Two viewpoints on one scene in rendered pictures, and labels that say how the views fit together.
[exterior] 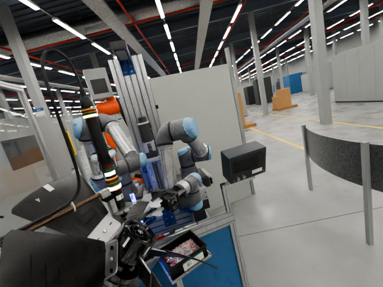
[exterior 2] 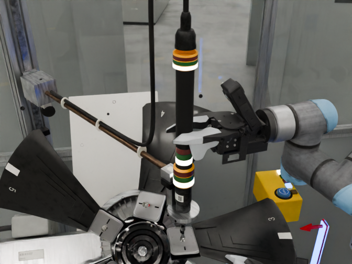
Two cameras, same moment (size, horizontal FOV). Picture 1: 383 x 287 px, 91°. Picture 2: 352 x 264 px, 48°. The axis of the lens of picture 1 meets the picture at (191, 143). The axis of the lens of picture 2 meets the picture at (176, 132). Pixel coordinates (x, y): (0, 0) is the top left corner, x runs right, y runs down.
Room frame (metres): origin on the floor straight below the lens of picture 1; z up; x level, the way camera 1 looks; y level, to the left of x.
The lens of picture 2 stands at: (0.67, -0.35, 1.87)
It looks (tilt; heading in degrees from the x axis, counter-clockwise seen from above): 31 degrees down; 95
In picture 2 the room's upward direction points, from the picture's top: straight up
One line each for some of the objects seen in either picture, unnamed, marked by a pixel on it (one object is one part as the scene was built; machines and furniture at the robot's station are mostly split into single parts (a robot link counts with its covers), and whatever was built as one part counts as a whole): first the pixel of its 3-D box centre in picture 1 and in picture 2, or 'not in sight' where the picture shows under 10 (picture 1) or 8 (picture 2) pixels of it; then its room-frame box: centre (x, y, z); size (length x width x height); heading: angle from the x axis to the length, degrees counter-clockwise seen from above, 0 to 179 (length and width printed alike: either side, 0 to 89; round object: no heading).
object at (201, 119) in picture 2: (97, 164); (187, 133); (0.64, 0.33, 1.45); 0.09 x 0.03 x 0.06; 15
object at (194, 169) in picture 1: (188, 169); not in sight; (1.43, 0.07, 1.09); 0.15 x 0.15 x 0.10
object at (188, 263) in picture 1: (182, 253); not in sight; (0.87, 0.18, 0.85); 0.22 x 0.17 x 0.07; 118
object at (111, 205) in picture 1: (115, 199); (179, 193); (0.63, 0.30, 1.32); 0.09 x 0.07 x 0.10; 139
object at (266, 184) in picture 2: not in sight; (276, 197); (0.92, 0.67, 1.02); 0.16 x 0.10 x 0.11; 104
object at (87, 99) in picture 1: (104, 156); (184, 132); (0.64, 0.30, 1.48); 0.04 x 0.04 x 0.46
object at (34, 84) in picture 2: not in sight; (38, 87); (0.17, 0.71, 1.36); 0.10 x 0.07 x 0.08; 139
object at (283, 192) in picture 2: not in sight; (283, 193); (0.93, 0.63, 1.08); 0.04 x 0.04 x 0.02
